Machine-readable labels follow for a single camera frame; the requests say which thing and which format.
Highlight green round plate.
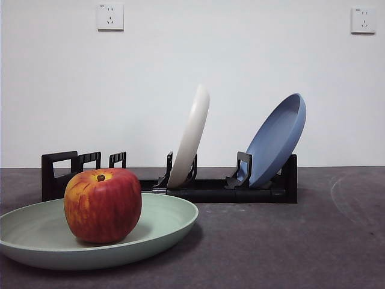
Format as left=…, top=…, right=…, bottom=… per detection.
left=0, top=192, right=199, bottom=270

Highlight red yellow apple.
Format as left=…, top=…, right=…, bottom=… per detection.
left=64, top=167, right=143, bottom=244

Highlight white round plate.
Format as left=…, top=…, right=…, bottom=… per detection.
left=167, top=84, right=211, bottom=187

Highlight black plate rack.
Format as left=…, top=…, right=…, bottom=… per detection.
left=41, top=150, right=298, bottom=204

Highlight blue round plate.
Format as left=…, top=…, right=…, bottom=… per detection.
left=245, top=92, right=307, bottom=187

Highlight white wall socket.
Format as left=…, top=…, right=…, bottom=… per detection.
left=351, top=7, right=377, bottom=34
left=96, top=2, right=125, bottom=32

